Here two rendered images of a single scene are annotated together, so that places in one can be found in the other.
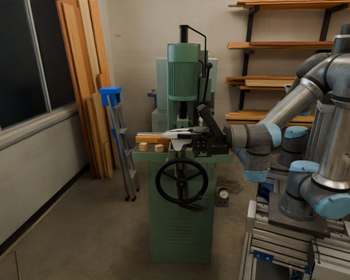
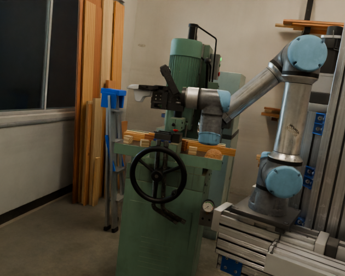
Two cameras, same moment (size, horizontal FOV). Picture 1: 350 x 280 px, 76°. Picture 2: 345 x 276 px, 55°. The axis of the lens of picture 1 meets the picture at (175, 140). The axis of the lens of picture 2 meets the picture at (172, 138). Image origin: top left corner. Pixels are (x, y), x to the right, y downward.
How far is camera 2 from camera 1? 62 cm
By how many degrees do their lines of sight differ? 15
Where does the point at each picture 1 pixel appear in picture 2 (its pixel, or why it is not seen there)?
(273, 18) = not seen: hidden behind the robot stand
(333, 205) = (278, 177)
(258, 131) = (208, 92)
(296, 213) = (261, 204)
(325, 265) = (277, 256)
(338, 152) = (284, 124)
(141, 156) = (124, 148)
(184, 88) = (180, 81)
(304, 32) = not seen: outside the picture
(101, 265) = not seen: outside the picture
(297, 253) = (262, 258)
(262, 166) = (211, 126)
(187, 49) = (188, 43)
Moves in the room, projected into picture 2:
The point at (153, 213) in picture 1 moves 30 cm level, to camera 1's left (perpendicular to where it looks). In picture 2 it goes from (126, 222) to (76, 212)
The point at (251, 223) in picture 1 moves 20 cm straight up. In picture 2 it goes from (217, 217) to (224, 170)
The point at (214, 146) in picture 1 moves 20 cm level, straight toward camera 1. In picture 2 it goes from (170, 102) to (146, 102)
